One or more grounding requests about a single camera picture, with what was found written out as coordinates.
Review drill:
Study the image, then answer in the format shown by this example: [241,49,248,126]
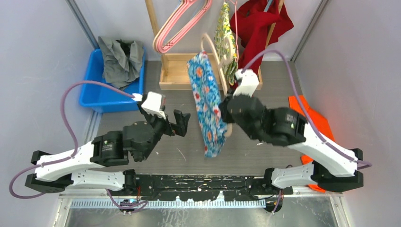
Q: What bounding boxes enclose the blue floral garment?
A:
[187,51,228,158]

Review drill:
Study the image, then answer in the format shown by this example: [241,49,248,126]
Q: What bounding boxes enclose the beige hanger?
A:
[201,33,232,137]

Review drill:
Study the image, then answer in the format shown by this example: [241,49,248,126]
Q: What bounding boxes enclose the yellow floral garment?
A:
[214,2,238,86]

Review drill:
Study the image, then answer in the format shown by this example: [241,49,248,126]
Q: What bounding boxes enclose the red skirt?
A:
[230,0,294,69]

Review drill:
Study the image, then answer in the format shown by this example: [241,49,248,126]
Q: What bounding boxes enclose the thin pink wire hanger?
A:
[228,0,240,61]

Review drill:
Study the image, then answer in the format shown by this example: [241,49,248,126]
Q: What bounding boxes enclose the grey-blue hanger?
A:
[263,0,274,12]

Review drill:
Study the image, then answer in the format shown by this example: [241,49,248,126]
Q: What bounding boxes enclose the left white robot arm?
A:
[25,109,191,195]

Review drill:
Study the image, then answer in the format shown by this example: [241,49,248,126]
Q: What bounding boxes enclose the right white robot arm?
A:
[219,95,364,194]

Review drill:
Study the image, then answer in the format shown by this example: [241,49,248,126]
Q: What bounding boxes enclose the wooden clothes rack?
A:
[144,0,286,91]

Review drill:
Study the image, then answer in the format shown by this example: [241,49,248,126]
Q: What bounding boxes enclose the blue plastic bin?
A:
[79,49,146,113]

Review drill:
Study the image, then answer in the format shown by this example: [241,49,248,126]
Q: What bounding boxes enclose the orange garment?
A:
[288,95,335,193]

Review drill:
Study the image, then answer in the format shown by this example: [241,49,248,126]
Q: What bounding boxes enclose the grey garment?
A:
[98,36,145,90]

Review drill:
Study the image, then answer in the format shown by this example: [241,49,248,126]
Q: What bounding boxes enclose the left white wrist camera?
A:
[132,91,167,120]

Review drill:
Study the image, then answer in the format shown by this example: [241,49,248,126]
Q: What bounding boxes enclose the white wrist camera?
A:
[132,91,167,120]
[233,69,259,97]

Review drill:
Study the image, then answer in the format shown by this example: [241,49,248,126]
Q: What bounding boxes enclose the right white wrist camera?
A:
[233,69,259,97]

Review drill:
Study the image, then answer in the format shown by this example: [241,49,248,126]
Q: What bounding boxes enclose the slotted cable duct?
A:
[70,198,265,209]

